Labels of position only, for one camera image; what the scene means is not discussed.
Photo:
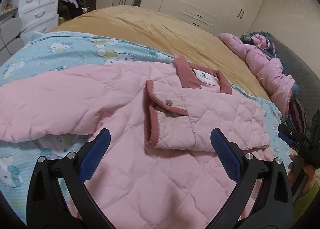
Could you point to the grey chair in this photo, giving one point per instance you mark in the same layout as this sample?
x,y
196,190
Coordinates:
x,y
10,33

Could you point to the person's right forearm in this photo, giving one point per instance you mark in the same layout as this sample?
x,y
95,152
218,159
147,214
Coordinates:
x,y
307,204

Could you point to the person's right hand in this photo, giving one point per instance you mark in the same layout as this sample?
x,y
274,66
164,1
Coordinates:
x,y
310,176

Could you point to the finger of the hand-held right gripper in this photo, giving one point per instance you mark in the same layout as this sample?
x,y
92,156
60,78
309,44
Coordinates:
x,y
287,135

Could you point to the blue cartoon printed blanket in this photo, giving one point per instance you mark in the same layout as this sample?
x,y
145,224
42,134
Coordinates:
x,y
62,48

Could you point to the striped cloth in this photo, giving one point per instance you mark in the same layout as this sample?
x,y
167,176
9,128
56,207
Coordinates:
x,y
297,116

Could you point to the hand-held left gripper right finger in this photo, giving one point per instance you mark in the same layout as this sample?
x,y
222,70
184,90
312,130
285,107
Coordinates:
x,y
225,151

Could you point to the grey padded headboard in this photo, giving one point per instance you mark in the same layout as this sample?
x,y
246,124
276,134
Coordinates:
x,y
300,68

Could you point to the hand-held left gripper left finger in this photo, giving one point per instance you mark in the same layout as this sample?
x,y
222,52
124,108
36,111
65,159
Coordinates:
x,y
98,148

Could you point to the tan bed cover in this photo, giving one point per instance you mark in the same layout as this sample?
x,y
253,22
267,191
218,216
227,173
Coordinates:
x,y
150,28

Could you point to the pink quilted jacket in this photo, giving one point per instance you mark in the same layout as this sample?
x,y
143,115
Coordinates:
x,y
125,88

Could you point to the white drawer cabinet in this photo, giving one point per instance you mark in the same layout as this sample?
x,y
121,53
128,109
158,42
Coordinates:
x,y
37,11

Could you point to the pink puffy coat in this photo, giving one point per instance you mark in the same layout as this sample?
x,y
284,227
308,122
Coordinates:
x,y
265,68

